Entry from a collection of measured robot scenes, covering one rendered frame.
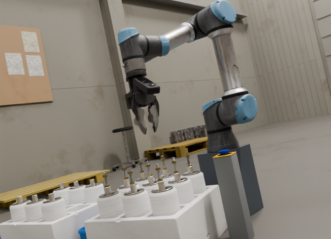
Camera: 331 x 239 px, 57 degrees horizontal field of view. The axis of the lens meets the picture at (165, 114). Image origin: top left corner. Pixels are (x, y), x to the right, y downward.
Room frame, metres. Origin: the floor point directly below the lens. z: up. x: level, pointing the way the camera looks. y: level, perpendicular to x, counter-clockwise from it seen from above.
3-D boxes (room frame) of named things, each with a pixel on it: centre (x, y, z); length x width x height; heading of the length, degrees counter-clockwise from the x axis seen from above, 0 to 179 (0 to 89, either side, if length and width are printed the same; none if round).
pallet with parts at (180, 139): (5.15, -0.30, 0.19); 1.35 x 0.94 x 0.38; 134
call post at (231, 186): (1.12, -0.18, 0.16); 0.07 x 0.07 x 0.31; 61
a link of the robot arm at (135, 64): (1.05, 0.07, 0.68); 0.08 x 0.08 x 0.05
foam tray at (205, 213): (1.20, 0.11, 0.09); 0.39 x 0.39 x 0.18; 61
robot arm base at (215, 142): (1.44, -0.23, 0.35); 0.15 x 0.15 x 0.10
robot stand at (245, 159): (1.44, -0.23, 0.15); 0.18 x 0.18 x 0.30; 44
